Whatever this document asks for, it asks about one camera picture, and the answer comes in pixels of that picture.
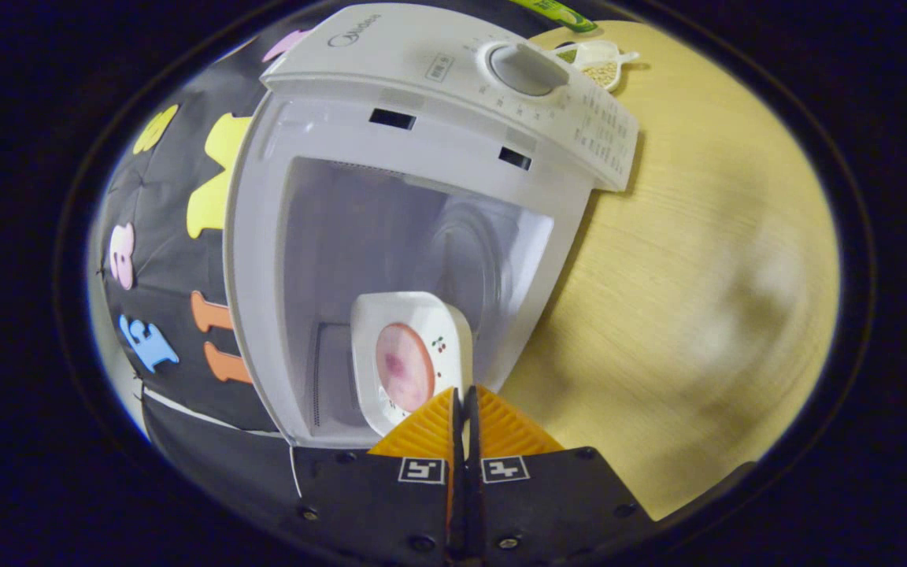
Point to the green tea bottle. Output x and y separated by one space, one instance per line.
556 12

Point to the white divided dish of grains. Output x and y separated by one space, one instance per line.
601 71

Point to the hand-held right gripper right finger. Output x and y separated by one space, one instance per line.
548 504

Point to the white microwave oven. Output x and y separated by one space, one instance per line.
422 134

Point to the white plate with pink food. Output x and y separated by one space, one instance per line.
406 362

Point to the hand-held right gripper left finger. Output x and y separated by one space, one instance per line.
375 504

